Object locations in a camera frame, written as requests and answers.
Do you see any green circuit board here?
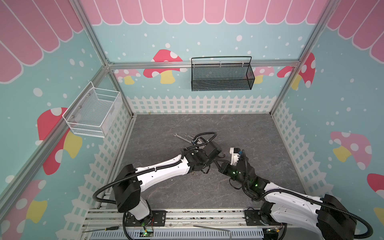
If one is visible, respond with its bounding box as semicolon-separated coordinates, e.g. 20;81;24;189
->
265;228;280;235
140;230;154;238

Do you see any white mesh wall basket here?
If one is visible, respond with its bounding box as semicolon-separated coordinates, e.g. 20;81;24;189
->
63;82;123;138

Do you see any long silver wrench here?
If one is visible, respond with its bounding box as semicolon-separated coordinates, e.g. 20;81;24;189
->
173;134;191;143

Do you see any left green circuit board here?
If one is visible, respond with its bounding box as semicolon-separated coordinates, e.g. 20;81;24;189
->
140;230;154;238

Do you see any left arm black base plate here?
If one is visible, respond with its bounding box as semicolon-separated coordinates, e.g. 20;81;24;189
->
126;210;167;227

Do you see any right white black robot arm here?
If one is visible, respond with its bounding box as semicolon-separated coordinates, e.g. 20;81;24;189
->
215;149;374;240

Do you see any grey metal hex key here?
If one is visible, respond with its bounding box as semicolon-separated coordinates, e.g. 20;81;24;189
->
193;225;233;240

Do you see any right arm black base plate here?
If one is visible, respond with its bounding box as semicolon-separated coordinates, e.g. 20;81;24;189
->
244;209;282;227

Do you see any black handled screwdriver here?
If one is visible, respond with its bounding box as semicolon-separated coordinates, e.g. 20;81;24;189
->
83;226;119;233

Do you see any right green circuit board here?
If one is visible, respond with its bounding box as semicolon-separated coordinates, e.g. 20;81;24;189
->
265;228;280;235

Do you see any black mesh wall basket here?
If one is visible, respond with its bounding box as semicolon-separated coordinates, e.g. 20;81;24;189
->
191;56;255;92

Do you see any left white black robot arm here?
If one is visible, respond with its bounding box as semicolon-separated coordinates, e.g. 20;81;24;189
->
93;132;222;223

